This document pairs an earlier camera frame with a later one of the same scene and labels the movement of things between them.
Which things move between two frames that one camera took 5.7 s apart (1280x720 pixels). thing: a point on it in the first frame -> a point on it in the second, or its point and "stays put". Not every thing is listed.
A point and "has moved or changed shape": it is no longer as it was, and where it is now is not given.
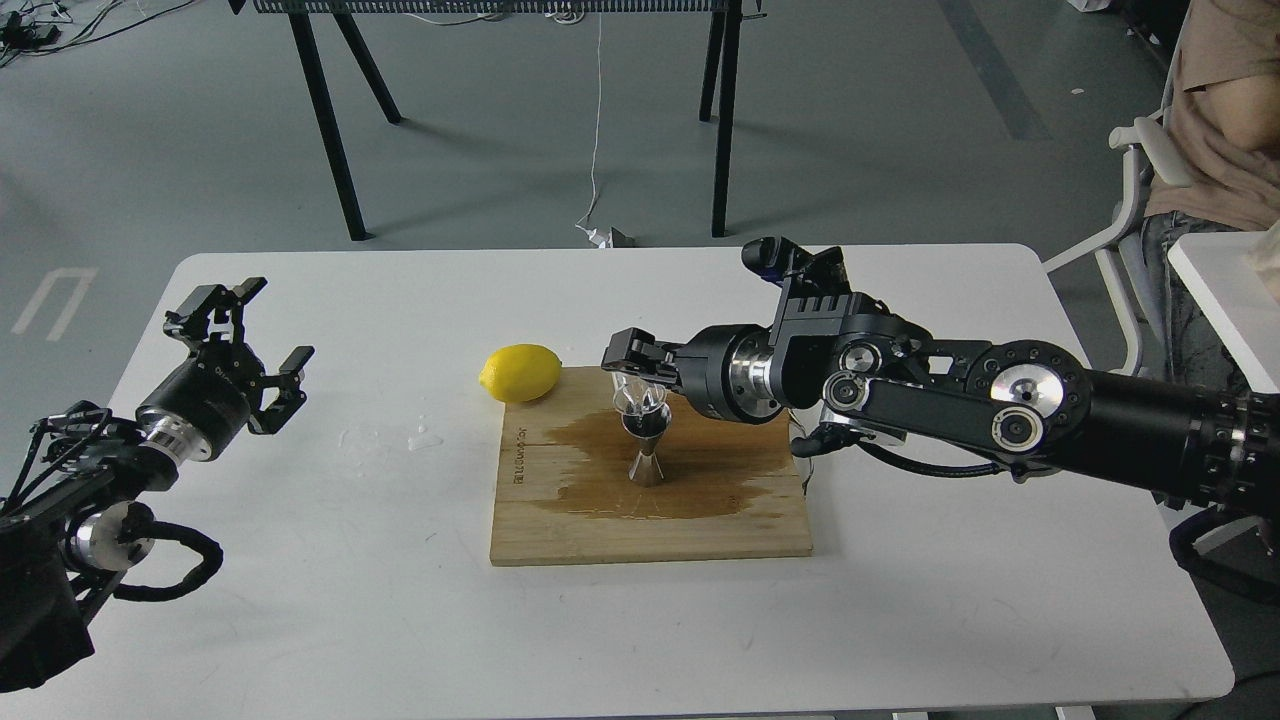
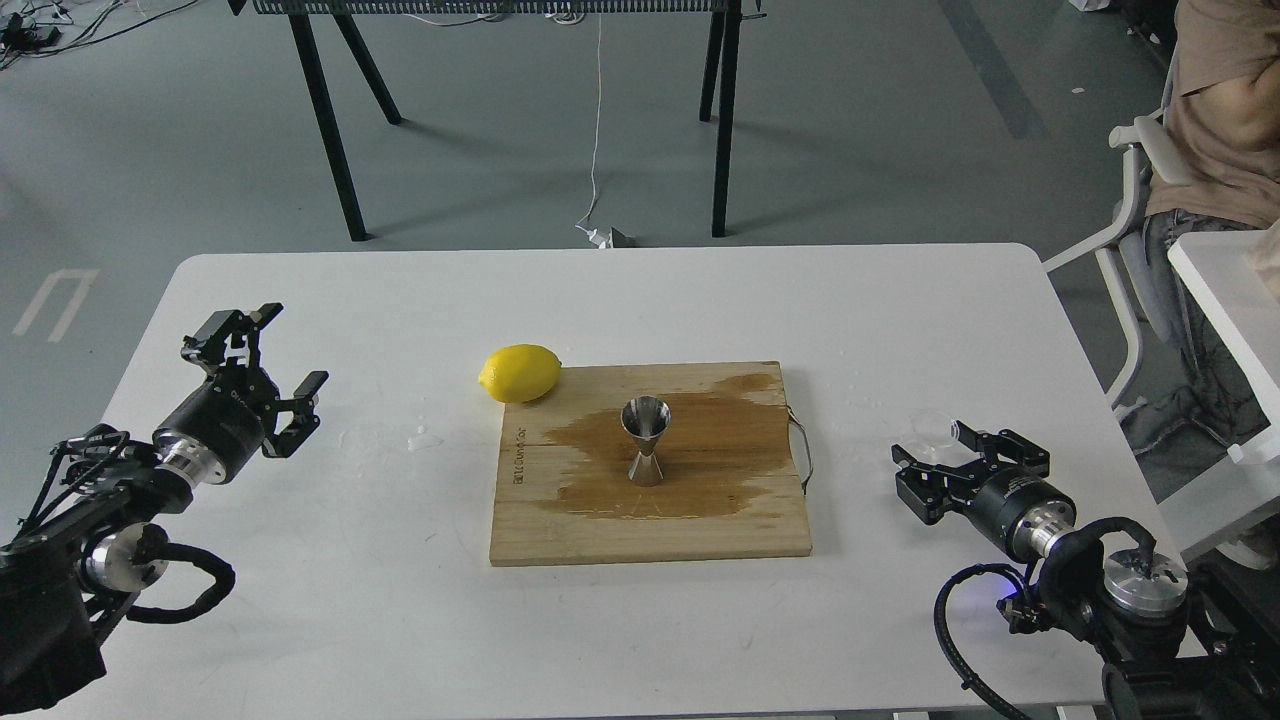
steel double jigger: [648, 427] stays put
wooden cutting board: [563, 492] stays put
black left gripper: [200, 405] -> [211, 434]
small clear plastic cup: [634, 394] has moved or changed shape
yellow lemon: [520, 372] stays put
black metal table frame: [723, 32] stays put
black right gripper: [726, 373] -> [1020, 506]
